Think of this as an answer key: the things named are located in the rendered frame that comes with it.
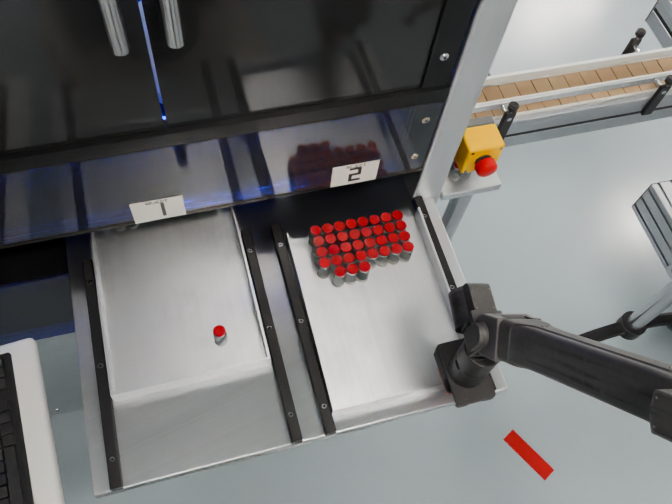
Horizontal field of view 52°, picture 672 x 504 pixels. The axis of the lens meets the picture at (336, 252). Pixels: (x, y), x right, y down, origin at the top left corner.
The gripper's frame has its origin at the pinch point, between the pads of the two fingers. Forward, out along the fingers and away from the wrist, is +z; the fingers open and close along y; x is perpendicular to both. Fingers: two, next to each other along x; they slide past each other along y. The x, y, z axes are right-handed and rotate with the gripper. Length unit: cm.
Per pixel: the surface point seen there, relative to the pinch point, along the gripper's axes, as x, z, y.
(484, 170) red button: -16.4, -9.4, 34.6
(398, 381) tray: 8.0, 2.5, 3.7
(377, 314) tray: 7.9, 2.6, 16.4
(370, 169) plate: 4.7, -11.5, 37.8
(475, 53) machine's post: -8, -37, 38
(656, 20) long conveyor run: -82, 4, 75
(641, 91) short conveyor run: -62, -2, 51
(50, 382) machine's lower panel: 77, 56, 37
